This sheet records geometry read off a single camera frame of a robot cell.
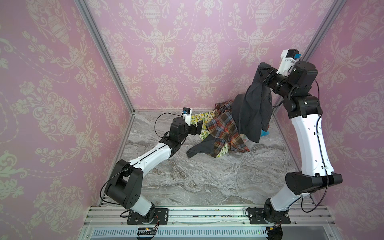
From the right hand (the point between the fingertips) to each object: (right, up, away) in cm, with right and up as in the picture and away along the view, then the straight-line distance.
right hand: (259, 67), depth 62 cm
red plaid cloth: (-9, -27, +30) cm, 41 cm away
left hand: (-26, -21, +21) cm, 40 cm away
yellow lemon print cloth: (-19, -18, +54) cm, 60 cm away
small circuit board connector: (-51, -77, +11) cm, 93 cm away
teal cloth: (+23, -30, +44) cm, 58 cm away
